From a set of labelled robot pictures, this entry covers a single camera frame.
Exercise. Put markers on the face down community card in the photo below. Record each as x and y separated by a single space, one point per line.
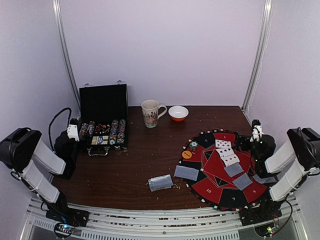
242 181
233 169

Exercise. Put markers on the deck of playing cards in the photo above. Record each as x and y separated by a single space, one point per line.
160 183

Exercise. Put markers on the aluminium frame post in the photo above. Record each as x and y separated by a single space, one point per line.
257 64
65 53

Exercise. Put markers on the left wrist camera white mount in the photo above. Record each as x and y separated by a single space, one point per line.
72 129

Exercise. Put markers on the left aluminium frame post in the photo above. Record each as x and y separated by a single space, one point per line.
65 53

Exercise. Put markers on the stack of poker chips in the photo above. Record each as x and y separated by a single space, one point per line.
193 145

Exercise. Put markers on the white floral ceramic mug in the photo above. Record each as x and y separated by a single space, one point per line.
152 111

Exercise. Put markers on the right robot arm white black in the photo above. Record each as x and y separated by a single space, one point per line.
291 165

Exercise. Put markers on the aluminium front rail base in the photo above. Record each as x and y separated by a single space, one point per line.
206 223

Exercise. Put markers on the black poker chip case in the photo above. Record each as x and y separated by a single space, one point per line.
104 118

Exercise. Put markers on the right aluminium frame post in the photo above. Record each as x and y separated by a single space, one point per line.
257 64

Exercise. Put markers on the nine of diamonds card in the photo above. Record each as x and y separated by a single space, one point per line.
222 144

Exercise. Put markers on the orange big blind button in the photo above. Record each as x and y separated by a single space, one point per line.
186 154

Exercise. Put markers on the orange white ceramic bowl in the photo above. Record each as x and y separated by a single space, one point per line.
178 113

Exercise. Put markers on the face up spades card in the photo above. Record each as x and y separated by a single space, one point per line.
223 152

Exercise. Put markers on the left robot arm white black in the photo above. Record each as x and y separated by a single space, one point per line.
31 160

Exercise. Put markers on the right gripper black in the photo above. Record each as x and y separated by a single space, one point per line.
251 147

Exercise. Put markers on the red black poker mat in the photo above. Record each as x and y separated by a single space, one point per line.
212 184

